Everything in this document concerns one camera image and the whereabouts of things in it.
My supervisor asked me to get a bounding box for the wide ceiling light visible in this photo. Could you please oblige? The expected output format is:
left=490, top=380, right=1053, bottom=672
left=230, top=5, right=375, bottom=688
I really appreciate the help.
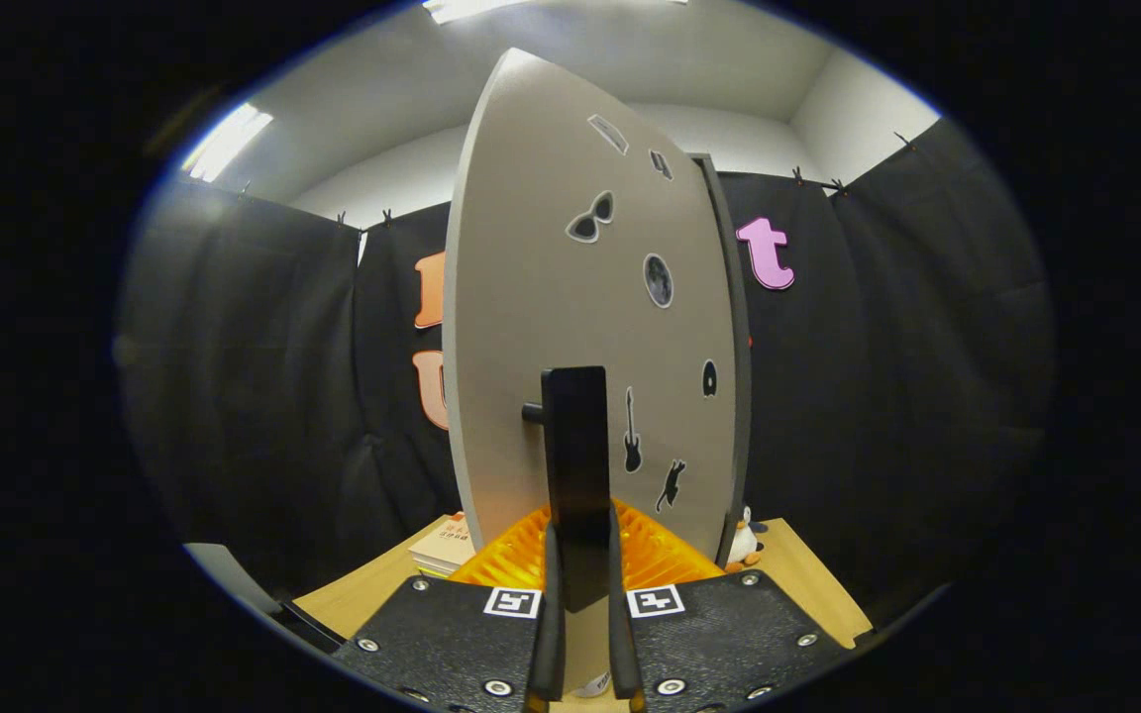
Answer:
left=422, top=0, right=690, bottom=26

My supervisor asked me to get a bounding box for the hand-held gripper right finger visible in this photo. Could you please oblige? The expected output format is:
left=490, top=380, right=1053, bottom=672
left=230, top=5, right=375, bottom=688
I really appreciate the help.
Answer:
left=607, top=498, right=856, bottom=713

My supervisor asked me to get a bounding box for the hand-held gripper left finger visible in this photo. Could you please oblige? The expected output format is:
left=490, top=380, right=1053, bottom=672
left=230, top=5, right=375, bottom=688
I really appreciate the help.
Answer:
left=331, top=505, right=568, bottom=713

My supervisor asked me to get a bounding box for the row of black cloth clips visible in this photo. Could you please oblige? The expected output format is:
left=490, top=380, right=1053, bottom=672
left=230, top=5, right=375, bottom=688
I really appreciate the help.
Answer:
left=239, top=131, right=918, bottom=227

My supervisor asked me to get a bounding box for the penguin toy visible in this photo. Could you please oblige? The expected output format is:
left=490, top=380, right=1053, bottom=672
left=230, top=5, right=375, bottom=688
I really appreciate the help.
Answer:
left=724, top=505, right=770, bottom=573

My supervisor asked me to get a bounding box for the black backdrop cloth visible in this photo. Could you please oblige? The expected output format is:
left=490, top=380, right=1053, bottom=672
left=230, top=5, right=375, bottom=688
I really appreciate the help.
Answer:
left=118, top=117, right=1057, bottom=635

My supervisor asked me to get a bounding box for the black door handle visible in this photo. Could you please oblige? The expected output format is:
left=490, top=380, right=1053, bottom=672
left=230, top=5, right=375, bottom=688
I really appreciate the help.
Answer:
left=521, top=366, right=613, bottom=613

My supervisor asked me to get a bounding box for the grey board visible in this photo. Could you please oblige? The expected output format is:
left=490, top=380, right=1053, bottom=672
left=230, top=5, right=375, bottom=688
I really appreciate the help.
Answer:
left=184, top=543, right=279, bottom=620

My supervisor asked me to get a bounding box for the dark grey shoe cabinet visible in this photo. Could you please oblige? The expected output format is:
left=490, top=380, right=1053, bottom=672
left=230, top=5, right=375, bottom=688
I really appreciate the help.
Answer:
left=687, top=152, right=754, bottom=570

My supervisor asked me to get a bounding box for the long ceiling light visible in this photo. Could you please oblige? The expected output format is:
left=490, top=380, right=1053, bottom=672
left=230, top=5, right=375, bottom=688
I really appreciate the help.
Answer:
left=181, top=102, right=274, bottom=184

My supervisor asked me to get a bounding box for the beige shoe cabinet door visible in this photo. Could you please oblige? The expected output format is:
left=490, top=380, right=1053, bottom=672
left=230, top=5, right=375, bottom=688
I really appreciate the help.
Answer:
left=442, top=48, right=742, bottom=699

